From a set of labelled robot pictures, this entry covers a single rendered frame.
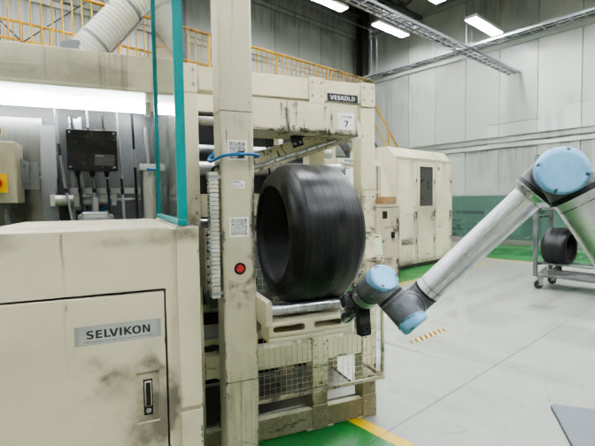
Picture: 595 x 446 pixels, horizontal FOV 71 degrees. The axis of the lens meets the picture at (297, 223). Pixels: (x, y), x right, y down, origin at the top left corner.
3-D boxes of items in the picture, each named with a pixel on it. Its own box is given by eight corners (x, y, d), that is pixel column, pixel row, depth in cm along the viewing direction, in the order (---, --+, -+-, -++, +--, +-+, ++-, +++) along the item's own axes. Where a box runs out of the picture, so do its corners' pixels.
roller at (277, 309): (264, 304, 161) (265, 316, 160) (267, 304, 156) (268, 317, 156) (343, 295, 174) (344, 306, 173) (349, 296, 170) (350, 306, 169)
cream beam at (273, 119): (239, 128, 183) (238, 95, 182) (226, 137, 206) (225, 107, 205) (359, 135, 206) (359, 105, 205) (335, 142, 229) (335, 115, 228)
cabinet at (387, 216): (365, 290, 606) (364, 204, 599) (336, 285, 649) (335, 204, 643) (401, 281, 665) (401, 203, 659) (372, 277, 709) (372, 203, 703)
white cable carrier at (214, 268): (212, 298, 157) (209, 172, 154) (209, 296, 161) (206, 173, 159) (223, 297, 158) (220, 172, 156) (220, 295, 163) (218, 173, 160)
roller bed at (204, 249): (205, 291, 194) (204, 227, 192) (200, 285, 207) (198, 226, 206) (246, 287, 201) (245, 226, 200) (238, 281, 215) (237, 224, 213)
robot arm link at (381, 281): (388, 296, 122) (365, 271, 125) (371, 311, 132) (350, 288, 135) (406, 280, 127) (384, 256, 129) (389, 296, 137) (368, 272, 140)
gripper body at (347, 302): (355, 295, 153) (368, 280, 143) (364, 317, 149) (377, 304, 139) (336, 298, 150) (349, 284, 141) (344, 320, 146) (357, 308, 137)
